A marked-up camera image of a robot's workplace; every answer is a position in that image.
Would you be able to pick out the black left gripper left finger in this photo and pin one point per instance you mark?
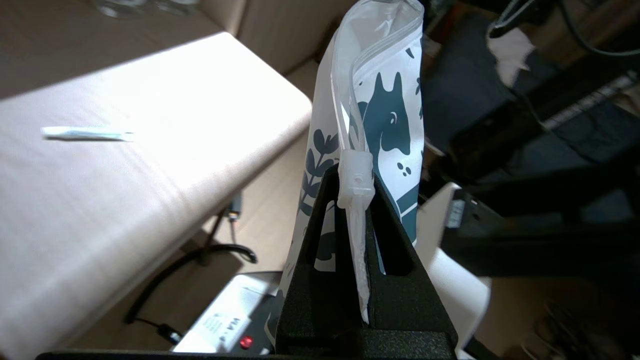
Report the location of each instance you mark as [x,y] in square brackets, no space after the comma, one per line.
[320,300]

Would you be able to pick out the white robot body cover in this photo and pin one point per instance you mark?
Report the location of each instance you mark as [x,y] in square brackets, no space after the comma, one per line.
[465,300]

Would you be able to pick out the beige wooden shelf table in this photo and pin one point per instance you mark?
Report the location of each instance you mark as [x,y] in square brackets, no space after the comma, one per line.
[125,200]

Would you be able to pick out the black labelled power adapter box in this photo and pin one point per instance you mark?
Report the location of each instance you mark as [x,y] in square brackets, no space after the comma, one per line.
[220,320]

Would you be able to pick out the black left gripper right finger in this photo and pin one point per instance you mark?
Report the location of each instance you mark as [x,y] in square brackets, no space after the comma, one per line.
[405,300]

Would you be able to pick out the white horse print zip bag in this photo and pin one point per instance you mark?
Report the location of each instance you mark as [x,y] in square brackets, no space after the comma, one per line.
[385,125]

